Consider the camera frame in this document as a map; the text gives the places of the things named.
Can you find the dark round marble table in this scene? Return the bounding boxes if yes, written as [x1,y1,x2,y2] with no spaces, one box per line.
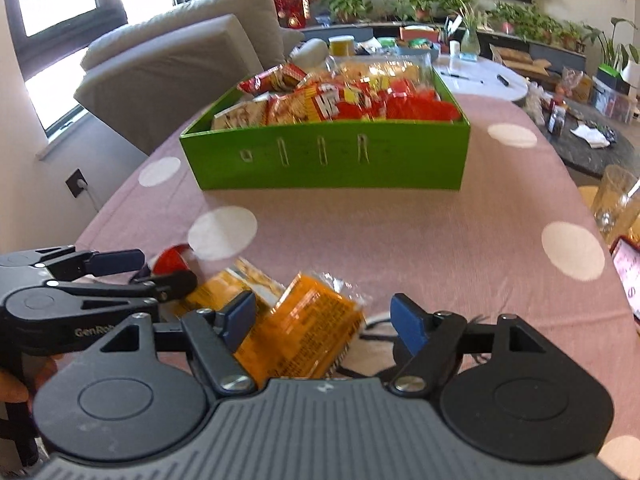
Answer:
[537,100,640,178]

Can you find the orange snack packet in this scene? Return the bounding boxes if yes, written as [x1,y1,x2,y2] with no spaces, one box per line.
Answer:
[235,272,366,381]

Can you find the large leaf potted plant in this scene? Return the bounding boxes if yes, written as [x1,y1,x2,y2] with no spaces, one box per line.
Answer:
[585,17,640,73]

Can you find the white crumpled tissue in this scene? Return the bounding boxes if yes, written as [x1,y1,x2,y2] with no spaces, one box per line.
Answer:
[570,124,612,150]

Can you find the beige sofa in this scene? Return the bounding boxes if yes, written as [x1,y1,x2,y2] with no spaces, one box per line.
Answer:
[74,0,306,156]

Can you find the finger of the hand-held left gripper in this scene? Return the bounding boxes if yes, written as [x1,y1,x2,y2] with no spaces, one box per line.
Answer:
[0,245,147,281]
[47,270,199,312]

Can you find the white round table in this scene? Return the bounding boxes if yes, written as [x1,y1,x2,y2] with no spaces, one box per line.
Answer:
[430,52,530,106]

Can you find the clear storage box green lid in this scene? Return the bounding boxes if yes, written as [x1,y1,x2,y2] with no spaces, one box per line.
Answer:
[592,65,640,123]

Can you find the person's left hand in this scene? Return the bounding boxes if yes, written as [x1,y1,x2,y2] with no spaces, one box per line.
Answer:
[0,355,57,406]

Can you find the clear drinking glass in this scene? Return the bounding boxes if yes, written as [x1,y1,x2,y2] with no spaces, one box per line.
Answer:
[592,165,640,246]

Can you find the green cardboard box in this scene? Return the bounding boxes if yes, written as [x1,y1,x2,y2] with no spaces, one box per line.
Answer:
[179,62,472,191]

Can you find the red flower decoration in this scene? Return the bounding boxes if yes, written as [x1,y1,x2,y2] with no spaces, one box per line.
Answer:
[270,0,323,28]

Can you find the grey television cabinet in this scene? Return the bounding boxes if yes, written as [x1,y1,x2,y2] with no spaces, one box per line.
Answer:
[305,20,588,76]

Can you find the pink polka dot tablecloth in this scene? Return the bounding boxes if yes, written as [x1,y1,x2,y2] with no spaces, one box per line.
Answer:
[75,87,640,480]

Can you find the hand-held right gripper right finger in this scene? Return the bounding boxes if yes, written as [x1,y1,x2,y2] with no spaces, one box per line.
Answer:
[389,294,551,395]

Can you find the heap of red yellow packets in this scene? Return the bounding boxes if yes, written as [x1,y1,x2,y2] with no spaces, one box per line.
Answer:
[212,55,463,128]

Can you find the clear plastic bag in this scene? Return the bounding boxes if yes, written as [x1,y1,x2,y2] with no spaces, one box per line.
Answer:
[522,82,548,126]

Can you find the small red snack packet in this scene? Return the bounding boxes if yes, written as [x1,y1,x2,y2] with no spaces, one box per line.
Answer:
[150,244,198,281]

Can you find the blue plastic basket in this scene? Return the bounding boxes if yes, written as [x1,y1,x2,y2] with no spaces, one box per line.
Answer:
[397,41,442,60]

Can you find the open cardboard box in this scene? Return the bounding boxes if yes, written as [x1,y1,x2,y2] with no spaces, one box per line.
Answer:
[490,45,556,81]

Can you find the assorted packets clutter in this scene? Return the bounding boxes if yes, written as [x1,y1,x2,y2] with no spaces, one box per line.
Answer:
[355,35,401,56]

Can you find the glass vase with plant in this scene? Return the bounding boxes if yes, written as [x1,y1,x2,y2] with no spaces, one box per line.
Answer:
[460,2,483,56]

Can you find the white cylinder appliance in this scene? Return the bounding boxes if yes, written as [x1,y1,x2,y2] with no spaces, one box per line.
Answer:
[620,62,640,98]

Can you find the yellow snack packet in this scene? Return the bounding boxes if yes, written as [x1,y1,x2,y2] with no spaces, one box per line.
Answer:
[177,257,286,321]

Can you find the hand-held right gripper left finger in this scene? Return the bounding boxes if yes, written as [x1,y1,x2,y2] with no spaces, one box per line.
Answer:
[100,290,258,395]

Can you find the red snack box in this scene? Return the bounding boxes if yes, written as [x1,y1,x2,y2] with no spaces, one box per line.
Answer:
[399,26,440,43]

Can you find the row of potted plants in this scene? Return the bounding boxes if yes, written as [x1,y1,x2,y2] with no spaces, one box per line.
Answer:
[325,0,601,51]

